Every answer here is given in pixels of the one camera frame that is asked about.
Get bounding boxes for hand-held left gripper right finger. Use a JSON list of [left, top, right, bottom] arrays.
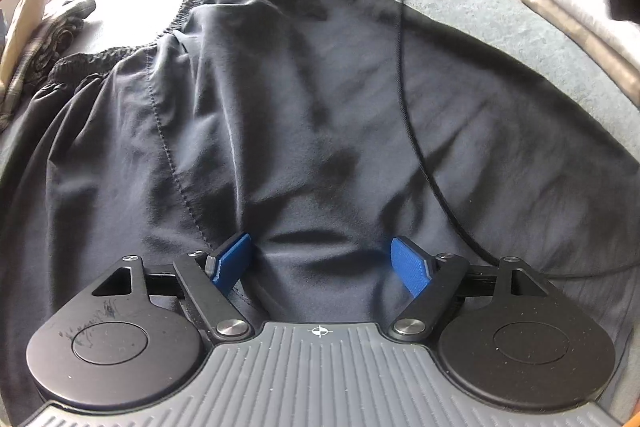
[[387, 236, 548, 340]]

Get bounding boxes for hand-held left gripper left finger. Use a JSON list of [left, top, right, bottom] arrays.
[[92, 232, 253, 340]]

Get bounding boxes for dark navy pants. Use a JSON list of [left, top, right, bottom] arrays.
[[0, 0, 640, 423]]

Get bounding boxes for cream folded cloth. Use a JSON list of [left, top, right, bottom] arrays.
[[520, 0, 640, 102]]

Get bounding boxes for grey plaid garment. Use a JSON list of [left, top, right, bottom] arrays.
[[0, 0, 97, 132]]

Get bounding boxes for beige garment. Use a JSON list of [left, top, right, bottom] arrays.
[[0, 0, 51, 82]]

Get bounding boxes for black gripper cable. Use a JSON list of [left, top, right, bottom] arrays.
[[397, 0, 640, 280]]

